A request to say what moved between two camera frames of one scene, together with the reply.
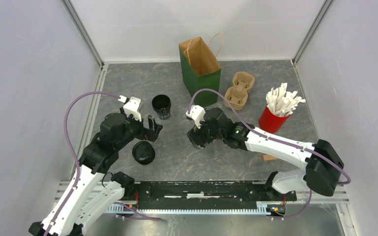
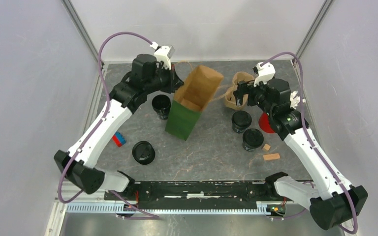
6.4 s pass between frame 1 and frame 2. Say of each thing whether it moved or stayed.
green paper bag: moved
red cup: stayed
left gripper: moved
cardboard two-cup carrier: stayed
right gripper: moved
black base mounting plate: stayed
